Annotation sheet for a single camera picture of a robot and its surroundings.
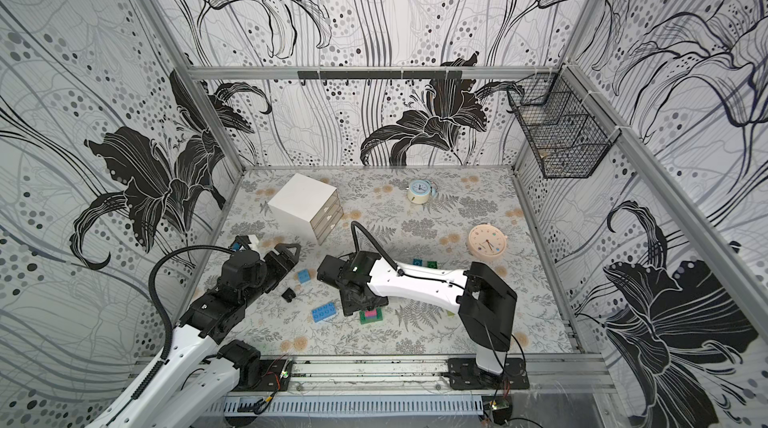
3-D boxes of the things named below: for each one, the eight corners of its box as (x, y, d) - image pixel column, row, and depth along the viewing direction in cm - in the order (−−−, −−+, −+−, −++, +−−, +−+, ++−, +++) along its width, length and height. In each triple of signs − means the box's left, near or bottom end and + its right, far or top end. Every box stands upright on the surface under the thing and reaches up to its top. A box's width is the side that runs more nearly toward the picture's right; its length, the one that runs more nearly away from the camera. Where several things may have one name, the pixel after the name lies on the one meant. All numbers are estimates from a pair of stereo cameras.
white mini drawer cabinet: (278, 231, 103) (264, 206, 92) (306, 199, 112) (296, 173, 101) (318, 249, 98) (308, 226, 87) (343, 214, 107) (337, 189, 96)
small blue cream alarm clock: (417, 208, 109) (417, 200, 105) (403, 193, 113) (403, 185, 109) (435, 198, 112) (437, 189, 108) (421, 184, 116) (422, 175, 112)
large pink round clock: (470, 260, 95) (473, 255, 92) (465, 229, 103) (466, 223, 100) (508, 260, 95) (512, 255, 92) (500, 229, 103) (503, 223, 100)
